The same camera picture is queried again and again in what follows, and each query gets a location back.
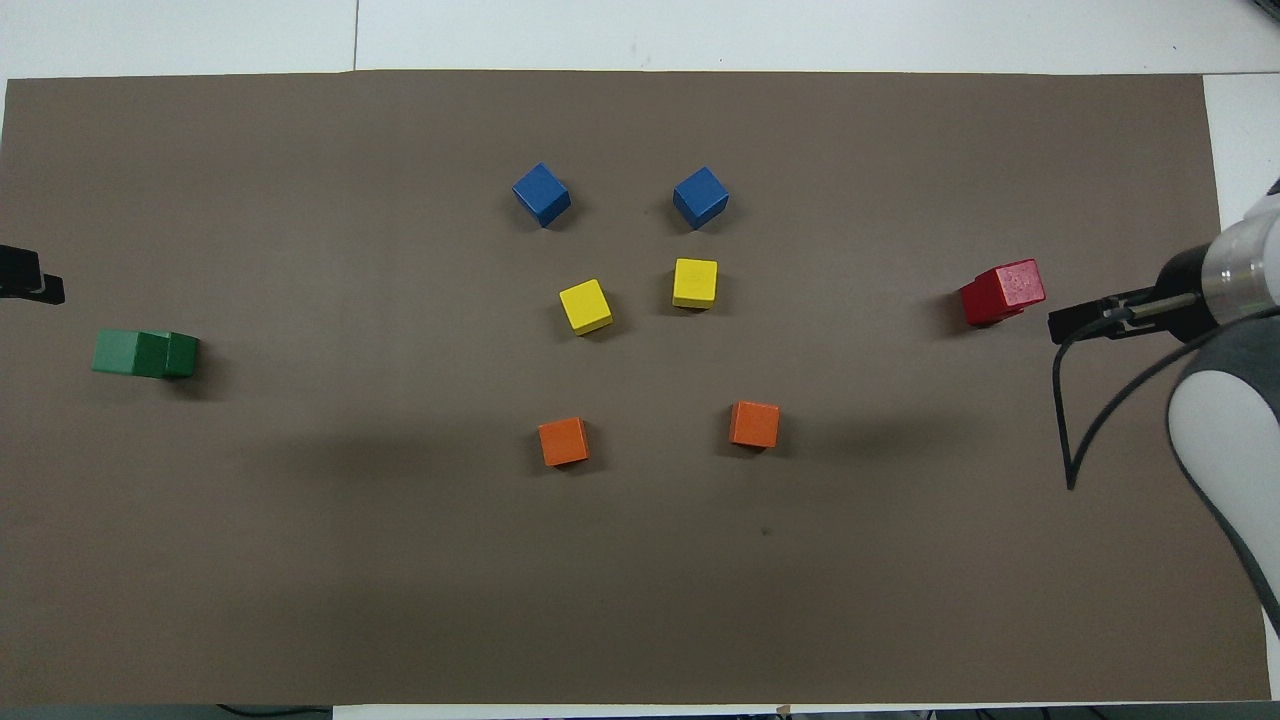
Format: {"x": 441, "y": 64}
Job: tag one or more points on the blue wooden cube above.
{"x": 541, "y": 194}
{"x": 700, "y": 197}

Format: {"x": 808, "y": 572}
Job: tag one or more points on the green wooden cube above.
{"x": 115, "y": 352}
{"x": 183, "y": 357}

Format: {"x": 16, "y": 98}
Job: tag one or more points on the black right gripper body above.
{"x": 1185, "y": 285}

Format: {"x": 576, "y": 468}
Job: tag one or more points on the yellow wooden cube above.
{"x": 585, "y": 306}
{"x": 695, "y": 283}

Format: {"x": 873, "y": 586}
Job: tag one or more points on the orange wooden cube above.
{"x": 563, "y": 441}
{"x": 754, "y": 424}

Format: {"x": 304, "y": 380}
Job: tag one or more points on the red wooden cube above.
{"x": 1018, "y": 285}
{"x": 972, "y": 305}

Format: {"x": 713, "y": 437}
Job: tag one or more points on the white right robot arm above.
{"x": 1235, "y": 440}

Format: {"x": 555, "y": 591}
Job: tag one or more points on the brown paper table mat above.
{"x": 640, "y": 580}

